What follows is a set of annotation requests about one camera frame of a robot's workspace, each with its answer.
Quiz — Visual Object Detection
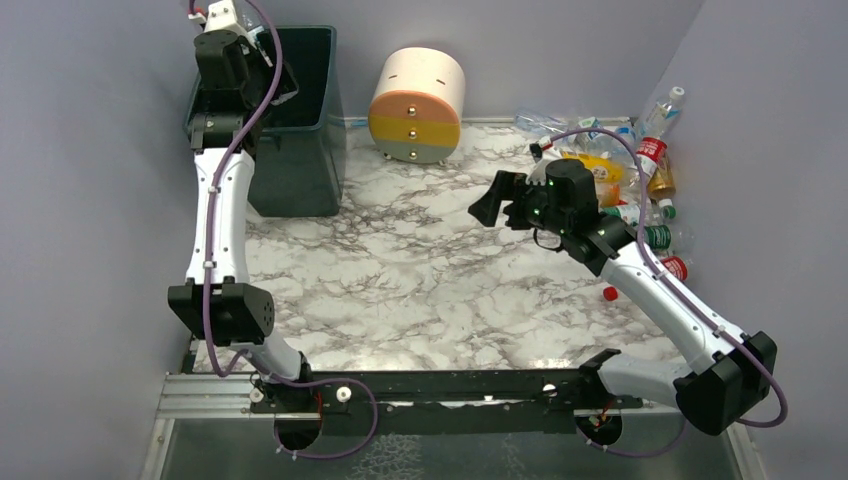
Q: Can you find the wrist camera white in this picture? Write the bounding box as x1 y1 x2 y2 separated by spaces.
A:
526 136 553 185
188 0 249 37

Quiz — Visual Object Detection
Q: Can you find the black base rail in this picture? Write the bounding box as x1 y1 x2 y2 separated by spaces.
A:
249 369 643 437

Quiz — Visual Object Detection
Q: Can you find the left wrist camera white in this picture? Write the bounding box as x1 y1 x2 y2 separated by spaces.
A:
188 0 249 37

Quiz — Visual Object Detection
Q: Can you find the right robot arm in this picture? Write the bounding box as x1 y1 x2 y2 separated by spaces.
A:
468 159 777 435

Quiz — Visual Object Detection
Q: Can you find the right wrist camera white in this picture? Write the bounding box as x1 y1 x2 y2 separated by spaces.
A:
526 136 553 185

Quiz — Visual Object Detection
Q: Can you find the amber tea bottle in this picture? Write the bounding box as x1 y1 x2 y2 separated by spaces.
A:
647 154 677 202

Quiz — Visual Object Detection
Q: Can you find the blue cap clear bottle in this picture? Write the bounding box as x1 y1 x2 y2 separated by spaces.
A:
602 124 638 165

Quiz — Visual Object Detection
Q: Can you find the clear bottle at back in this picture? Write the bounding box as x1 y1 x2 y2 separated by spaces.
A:
514 108 577 144

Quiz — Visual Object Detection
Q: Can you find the yellow drink bottle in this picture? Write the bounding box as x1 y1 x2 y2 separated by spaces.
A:
569 153 624 184

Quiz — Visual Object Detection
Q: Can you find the red label clear bottle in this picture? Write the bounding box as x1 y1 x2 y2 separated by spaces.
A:
629 137 668 188

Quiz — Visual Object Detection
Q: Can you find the orange drink bottle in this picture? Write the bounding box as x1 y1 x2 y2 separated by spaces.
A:
594 182 621 208

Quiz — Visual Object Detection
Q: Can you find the green label water bottle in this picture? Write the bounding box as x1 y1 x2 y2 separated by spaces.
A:
601 199 677 227

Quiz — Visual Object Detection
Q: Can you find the loose red bottle cap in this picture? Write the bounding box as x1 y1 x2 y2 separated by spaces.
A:
603 286 619 302

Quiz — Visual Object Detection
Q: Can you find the dark green plastic bin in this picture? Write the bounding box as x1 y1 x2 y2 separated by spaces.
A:
184 26 347 218

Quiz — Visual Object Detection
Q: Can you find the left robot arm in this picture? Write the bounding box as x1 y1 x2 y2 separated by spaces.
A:
167 29 308 385

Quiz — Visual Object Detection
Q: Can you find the round pastel drawer cabinet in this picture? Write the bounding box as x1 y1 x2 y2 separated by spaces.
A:
367 47 466 164

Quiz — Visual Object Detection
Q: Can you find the aluminium frame rail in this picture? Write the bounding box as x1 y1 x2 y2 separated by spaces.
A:
157 370 673 422

